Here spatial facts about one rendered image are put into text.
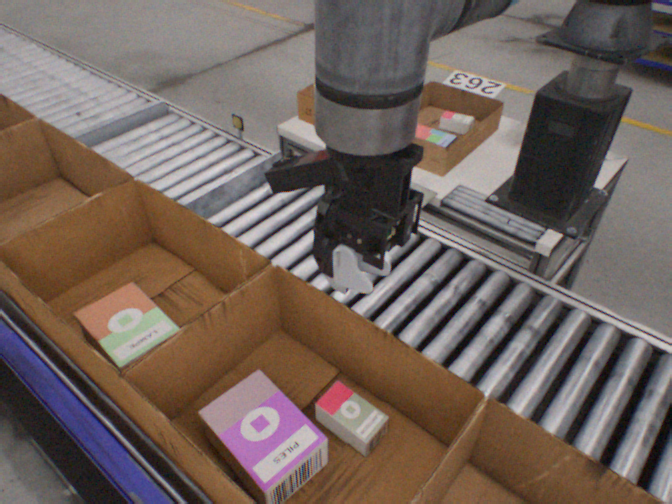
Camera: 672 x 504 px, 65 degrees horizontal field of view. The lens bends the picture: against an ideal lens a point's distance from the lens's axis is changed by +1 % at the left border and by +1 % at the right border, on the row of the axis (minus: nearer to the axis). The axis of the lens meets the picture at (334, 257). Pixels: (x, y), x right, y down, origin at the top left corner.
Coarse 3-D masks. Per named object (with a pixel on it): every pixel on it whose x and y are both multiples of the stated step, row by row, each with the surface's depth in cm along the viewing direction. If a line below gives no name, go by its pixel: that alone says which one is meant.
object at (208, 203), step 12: (276, 156) 158; (252, 168) 152; (264, 168) 156; (228, 180) 147; (240, 180) 150; (252, 180) 154; (264, 180) 158; (216, 192) 145; (228, 192) 149; (240, 192) 152; (192, 204) 140; (204, 204) 143; (216, 204) 147; (204, 216) 145
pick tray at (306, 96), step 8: (304, 88) 182; (312, 88) 185; (304, 96) 178; (312, 96) 187; (304, 104) 180; (312, 104) 177; (304, 112) 182; (312, 112) 179; (304, 120) 184; (312, 120) 181
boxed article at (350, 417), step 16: (336, 384) 82; (320, 400) 80; (336, 400) 80; (352, 400) 80; (320, 416) 81; (336, 416) 78; (352, 416) 78; (368, 416) 78; (384, 416) 78; (336, 432) 80; (352, 432) 76; (368, 432) 76; (384, 432) 80; (368, 448) 77
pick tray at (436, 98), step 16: (432, 96) 189; (448, 96) 185; (464, 96) 181; (480, 96) 178; (432, 112) 188; (464, 112) 185; (480, 112) 181; (496, 112) 171; (480, 128) 165; (496, 128) 178; (416, 144) 157; (432, 144) 154; (464, 144) 160; (480, 144) 172; (432, 160) 157; (448, 160) 156
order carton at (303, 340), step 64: (256, 320) 89; (320, 320) 85; (128, 384) 69; (192, 384) 82; (320, 384) 87; (384, 384) 83; (448, 384) 71; (192, 448) 62; (384, 448) 79; (448, 448) 62
